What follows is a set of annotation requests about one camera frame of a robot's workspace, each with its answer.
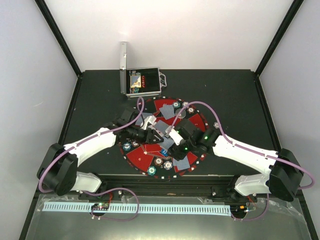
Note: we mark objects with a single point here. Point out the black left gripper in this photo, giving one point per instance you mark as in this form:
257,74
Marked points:
149,136

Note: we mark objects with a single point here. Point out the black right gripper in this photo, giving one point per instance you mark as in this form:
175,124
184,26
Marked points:
176,153

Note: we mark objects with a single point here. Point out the brown chip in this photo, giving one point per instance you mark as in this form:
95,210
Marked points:
135,144
158,161
191,110

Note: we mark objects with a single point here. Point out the blue card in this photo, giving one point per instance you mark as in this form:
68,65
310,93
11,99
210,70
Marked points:
167,111
141,119
182,164

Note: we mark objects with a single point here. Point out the green chips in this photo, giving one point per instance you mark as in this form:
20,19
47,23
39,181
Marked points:
151,171
127,146
176,105

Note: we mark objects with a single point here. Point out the purple white chip stack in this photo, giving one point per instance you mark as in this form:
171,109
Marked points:
216,125

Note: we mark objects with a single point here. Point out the face-down community card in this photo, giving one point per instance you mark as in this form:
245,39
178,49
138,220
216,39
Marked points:
161,126

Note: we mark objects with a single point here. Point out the grey card deck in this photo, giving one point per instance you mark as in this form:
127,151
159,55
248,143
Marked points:
166,144

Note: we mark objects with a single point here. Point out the clear round dealer puck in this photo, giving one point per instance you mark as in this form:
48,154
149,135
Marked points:
182,114

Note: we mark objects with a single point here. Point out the blue white chip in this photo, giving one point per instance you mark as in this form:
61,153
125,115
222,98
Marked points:
167,165

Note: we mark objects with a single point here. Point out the blue white chips seat one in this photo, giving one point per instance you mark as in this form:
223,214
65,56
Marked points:
185,103

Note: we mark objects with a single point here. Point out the blue small blind button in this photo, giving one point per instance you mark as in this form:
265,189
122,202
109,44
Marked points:
164,152

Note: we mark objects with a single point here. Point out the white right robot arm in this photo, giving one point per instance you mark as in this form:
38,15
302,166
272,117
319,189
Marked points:
278,173

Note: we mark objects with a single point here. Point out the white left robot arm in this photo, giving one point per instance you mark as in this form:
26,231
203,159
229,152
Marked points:
59,172

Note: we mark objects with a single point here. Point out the round red black poker mat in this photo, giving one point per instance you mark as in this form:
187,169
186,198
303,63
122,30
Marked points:
142,157

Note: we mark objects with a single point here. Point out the open aluminium poker case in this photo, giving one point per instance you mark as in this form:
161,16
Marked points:
153,80

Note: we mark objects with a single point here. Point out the card pack in case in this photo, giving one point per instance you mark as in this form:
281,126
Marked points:
135,81

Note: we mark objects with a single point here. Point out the small green circuit board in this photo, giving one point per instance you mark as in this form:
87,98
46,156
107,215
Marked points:
100,206

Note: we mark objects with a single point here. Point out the light blue cable duct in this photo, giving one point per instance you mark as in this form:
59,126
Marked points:
132,208

